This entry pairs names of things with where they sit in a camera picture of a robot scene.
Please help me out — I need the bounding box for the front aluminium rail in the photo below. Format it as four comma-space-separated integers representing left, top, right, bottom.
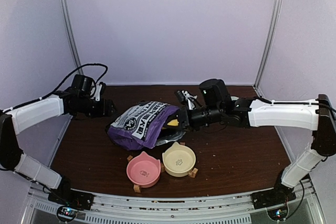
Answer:
19, 179, 326, 223

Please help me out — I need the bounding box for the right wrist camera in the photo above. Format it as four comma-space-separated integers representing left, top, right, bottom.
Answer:
174, 90, 198, 110

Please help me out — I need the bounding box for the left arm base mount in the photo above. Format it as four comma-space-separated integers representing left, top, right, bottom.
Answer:
48, 178, 94, 210

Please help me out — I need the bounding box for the purple pet food bag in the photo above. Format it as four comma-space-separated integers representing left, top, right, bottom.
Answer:
106, 101, 185, 151

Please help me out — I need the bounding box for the cream cat-shaped bowl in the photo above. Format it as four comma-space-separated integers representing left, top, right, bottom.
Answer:
162, 142, 196, 177

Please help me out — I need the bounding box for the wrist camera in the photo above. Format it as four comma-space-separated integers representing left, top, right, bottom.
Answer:
174, 90, 198, 110
93, 82, 106, 102

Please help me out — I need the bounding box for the yellow plastic scoop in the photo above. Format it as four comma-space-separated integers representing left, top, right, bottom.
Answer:
163, 119, 179, 130

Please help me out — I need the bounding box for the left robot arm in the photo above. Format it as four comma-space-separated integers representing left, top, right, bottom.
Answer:
1, 74, 117, 205

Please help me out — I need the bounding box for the left aluminium frame post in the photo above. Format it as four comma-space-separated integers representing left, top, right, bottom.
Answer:
59, 0, 81, 68

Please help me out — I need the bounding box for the aluminium frame post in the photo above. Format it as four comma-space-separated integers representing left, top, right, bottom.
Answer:
254, 0, 283, 93
59, 0, 81, 68

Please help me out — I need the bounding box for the wooden bowl stand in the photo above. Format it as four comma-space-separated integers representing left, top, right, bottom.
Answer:
127, 143, 198, 194

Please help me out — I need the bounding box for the pink cat-shaped bowl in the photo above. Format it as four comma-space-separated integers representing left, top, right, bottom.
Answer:
126, 152, 161, 188

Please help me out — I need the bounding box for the light blue ceramic bowl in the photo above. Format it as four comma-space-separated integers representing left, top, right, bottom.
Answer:
231, 96, 239, 101

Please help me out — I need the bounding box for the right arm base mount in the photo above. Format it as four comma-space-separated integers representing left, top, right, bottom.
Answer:
251, 182, 297, 209

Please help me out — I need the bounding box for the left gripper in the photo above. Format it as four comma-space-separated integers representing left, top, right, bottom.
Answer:
74, 96, 118, 118

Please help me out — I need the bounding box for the right aluminium frame post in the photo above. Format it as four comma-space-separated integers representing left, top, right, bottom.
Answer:
254, 0, 283, 93

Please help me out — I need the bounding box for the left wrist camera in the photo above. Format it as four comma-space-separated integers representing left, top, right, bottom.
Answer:
93, 82, 106, 102

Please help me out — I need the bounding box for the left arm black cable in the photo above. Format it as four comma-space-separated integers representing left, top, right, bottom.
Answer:
34, 62, 109, 101

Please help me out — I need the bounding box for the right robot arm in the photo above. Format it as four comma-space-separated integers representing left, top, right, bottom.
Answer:
175, 79, 335, 204

